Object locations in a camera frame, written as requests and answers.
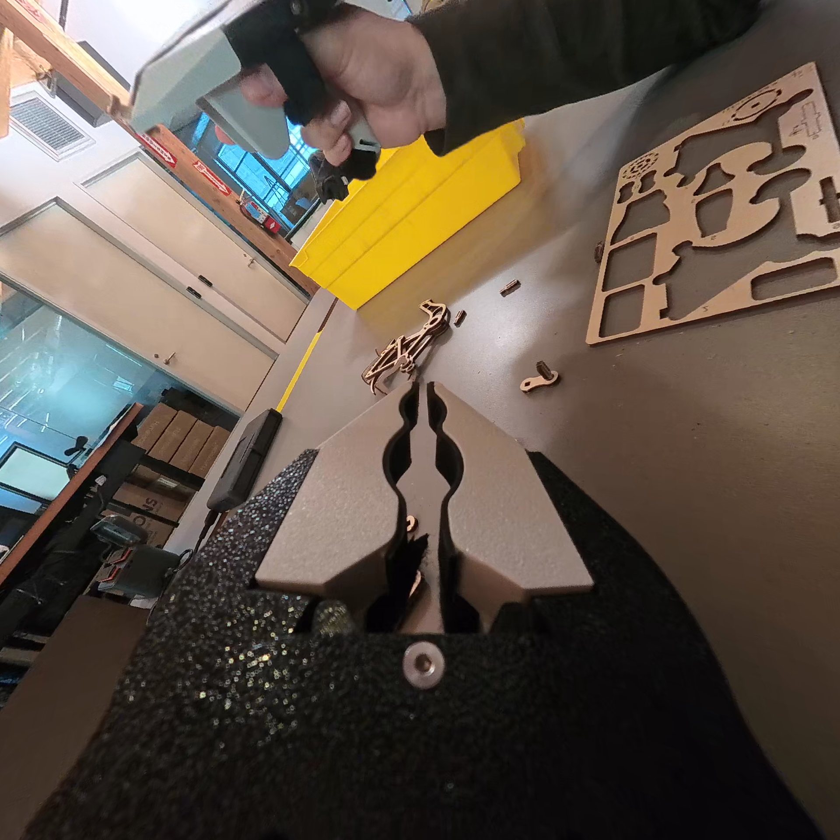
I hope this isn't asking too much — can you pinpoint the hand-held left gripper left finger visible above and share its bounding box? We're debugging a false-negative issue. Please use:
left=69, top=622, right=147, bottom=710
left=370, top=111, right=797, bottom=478
left=255, top=382, right=422, bottom=632

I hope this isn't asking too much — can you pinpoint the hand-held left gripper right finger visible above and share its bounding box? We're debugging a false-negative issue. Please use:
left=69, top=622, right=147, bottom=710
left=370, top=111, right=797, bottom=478
left=427, top=382, right=595, bottom=632

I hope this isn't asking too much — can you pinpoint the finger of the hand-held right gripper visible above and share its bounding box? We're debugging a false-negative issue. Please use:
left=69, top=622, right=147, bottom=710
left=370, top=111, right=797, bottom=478
left=128, top=28, right=245, bottom=134
left=197, top=79, right=294, bottom=160

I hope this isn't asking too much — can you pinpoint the small wooden part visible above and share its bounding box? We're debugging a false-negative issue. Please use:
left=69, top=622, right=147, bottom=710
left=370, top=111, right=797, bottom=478
left=402, top=514, right=426, bottom=601

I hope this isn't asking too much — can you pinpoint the person's right forearm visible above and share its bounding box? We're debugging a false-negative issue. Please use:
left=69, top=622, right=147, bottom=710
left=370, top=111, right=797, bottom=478
left=407, top=0, right=765, bottom=158

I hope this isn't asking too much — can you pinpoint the wooden skeleton model assembly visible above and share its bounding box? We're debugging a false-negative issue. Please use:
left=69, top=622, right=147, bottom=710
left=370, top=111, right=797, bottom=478
left=361, top=298, right=452, bottom=398

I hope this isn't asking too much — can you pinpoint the person's right hand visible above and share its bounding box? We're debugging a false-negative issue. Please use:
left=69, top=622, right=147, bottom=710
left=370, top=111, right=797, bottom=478
left=239, top=21, right=450, bottom=169

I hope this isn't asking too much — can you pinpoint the red arrow sticker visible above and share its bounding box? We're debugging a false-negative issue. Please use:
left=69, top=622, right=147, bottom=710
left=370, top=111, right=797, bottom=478
left=192, top=163, right=232, bottom=199
left=136, top=133, right=179, bottom=169

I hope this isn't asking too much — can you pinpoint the black power adapter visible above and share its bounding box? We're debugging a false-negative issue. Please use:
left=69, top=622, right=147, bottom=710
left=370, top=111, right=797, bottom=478
left=206, top=408, right=283, bottom=513

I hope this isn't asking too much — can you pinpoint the wooden ceiling beam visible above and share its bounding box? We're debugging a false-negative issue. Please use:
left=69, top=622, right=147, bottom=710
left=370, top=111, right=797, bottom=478
left=0, top=0, right=316, bottom=293

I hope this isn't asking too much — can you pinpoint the yellow tape strip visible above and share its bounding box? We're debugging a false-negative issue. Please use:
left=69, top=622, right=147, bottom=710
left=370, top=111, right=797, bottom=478
left=277, top=327, right=324, bottom=416

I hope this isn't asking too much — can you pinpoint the white air vent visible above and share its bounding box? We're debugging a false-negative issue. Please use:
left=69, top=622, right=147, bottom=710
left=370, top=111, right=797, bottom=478
left=10, top=91, right=97, bottom=162

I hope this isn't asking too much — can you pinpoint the stack of cardboard boxes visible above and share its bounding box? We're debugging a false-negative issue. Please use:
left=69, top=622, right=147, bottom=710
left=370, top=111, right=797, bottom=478
left=98, top=400, right=232, bottom=549

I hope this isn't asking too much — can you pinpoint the yellow plastic bin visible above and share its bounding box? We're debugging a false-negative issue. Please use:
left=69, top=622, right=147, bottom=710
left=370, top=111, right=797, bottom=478
left=289, top=118, right=526, bottom=311

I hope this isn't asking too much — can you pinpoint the wooden desk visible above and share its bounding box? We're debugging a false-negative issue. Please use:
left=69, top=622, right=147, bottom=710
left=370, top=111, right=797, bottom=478
left=0, top=402, right=147, bottom=586

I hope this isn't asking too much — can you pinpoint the emptied wooden part sheet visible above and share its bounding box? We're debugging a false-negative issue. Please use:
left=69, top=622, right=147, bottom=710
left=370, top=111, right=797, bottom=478
left=586, top=62, right=840, bottom=345

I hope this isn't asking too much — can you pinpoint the black cable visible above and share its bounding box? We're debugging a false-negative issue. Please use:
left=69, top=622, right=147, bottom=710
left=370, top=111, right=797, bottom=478
left=189, top=508, right=221, bottom=559

